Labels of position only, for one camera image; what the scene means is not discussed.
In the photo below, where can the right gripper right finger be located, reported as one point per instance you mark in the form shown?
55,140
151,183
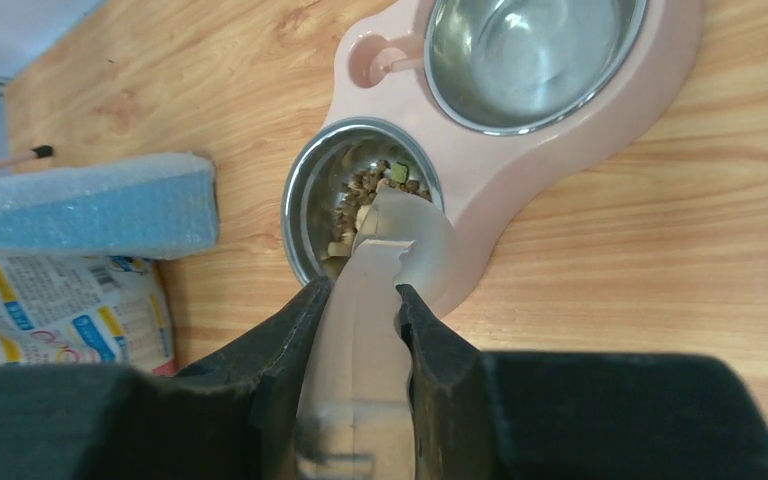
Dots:
574,415

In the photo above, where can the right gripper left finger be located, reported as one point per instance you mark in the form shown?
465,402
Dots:
230,415

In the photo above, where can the clear plastic scoop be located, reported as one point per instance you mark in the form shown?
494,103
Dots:
354,418

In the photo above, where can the pet food bag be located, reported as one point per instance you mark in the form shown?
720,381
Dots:
67,310

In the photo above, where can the pink double pet bowl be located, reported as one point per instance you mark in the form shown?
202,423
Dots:
487,103

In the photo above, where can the translucent plastic container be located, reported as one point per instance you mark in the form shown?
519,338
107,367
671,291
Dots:
157,206

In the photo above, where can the pink music stand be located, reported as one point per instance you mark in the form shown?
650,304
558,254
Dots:
39,152

